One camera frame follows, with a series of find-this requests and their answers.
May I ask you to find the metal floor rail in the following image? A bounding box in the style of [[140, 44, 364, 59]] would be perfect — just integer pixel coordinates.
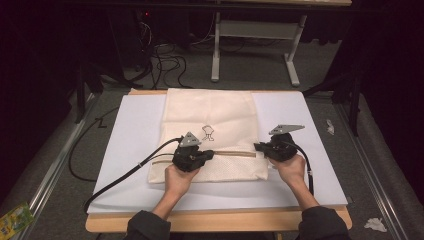
[[13, 93, 96, 240], [334, 103, 409, 240]]

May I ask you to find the black metal stand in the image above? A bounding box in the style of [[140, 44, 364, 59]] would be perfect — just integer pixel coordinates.
[[73, 63, 104, 125], [302, 71, 363, 138]]

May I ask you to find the white table mat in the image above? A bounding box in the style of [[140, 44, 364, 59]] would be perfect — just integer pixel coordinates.
[[86, 91, 348, 215]]

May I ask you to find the person's left hand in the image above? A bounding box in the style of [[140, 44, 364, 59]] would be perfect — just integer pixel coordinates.
[[163, 163, 202, 198]]

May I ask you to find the wooden table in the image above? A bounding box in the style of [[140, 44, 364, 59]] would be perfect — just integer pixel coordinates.
[[84, 87, 354, 234]]

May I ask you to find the cream mesh laundry bag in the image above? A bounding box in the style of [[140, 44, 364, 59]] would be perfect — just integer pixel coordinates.
[[147, 87, 270, 184]]

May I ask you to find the person's right hand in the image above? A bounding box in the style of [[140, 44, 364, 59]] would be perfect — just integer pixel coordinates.
[[267, 153, 307, 185]]

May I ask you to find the bundle of black cables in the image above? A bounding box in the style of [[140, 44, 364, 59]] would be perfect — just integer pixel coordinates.
[[137, 13, 198, 91]]

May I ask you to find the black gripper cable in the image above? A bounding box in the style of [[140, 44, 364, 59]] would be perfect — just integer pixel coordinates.
[[83, 135, 185, 213], [283, 140, 316, 197]]

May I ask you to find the large white crumpled tissue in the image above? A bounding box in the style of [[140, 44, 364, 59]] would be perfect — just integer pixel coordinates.
[[363, 217, 389, 233]]

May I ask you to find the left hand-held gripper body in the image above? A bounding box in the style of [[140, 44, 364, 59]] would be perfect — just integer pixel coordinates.
[[171, 131, 205, 173]]

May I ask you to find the thin black floor cable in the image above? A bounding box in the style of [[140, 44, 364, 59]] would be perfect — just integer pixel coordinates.
[[68, 105, 120, 183]]

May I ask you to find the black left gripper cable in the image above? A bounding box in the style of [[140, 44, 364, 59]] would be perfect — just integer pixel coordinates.
[[83, 135, 185, 213]]

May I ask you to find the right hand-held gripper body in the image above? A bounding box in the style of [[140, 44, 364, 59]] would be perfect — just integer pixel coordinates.
[[265, 124, 306, 164]]

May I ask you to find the green printed packet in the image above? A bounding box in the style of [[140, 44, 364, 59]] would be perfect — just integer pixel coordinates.
[[0, 201, 36, 240]]

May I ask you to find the white metal desk frame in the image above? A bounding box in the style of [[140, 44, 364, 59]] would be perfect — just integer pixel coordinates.
[[210, 0, 353, 88]]

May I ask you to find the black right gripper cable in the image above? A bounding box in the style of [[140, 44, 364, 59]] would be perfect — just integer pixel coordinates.
[[283, 140, 316, 197]]

